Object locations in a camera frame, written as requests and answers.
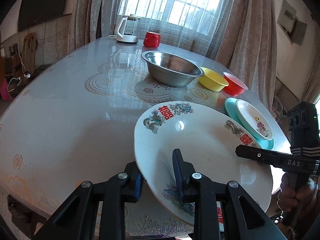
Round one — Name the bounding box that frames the red mug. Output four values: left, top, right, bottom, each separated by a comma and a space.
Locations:
143, 31, 161, 48

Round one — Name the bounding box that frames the red plastic bowl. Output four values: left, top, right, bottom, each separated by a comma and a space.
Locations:
223, 72, 248, 96

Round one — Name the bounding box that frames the stainless steel bowl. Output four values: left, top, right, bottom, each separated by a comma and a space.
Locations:
141, 51, 204, 87

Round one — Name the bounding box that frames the left beige curtain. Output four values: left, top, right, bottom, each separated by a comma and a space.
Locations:
67, 0, 119, 53

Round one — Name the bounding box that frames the large oval patterned plate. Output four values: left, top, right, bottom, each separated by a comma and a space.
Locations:
134, 101, 273, 224

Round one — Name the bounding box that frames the white glass electric kettle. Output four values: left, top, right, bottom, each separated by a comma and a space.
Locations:
109, 14, 143, 44

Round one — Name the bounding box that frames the wooden folding chair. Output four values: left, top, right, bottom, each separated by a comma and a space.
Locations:
22, 33, 37, 75

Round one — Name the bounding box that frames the teal round plate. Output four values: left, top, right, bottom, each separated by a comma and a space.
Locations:
225, 98, 274, 150

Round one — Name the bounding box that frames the small white floral plate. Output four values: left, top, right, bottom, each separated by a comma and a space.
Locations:
235, 99, 273, 141

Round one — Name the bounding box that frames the right beige curtain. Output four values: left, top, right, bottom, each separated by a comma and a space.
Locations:
215, 0, 277, 110

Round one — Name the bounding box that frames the beige curtain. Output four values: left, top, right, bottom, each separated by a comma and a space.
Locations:
67, 0, 119, 53
215, 0, 277, 110

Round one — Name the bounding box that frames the yellow plastic bowl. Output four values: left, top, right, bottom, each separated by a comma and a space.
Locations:
198, 67, 229, 92

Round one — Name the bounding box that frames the sheer white window curtain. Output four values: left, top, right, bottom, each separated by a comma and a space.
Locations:
116, 0, 233, 59

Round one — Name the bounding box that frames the wall mounted black television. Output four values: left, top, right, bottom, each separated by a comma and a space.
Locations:
17, 0, 66, 31

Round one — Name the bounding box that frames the person right hand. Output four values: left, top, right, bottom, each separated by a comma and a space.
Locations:
277, 172, 318, 212

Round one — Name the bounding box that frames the wall electrical box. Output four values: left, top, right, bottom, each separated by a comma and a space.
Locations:
277, 0, 308, 46

